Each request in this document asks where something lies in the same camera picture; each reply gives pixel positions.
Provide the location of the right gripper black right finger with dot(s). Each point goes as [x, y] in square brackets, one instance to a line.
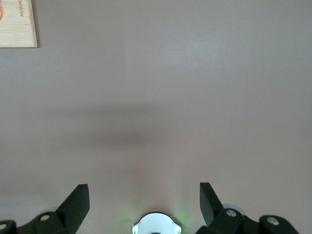
[214, 217]

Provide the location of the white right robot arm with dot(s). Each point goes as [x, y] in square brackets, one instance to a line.
[156, 223]

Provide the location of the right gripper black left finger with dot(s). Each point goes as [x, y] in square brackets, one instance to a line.
[68, 214]

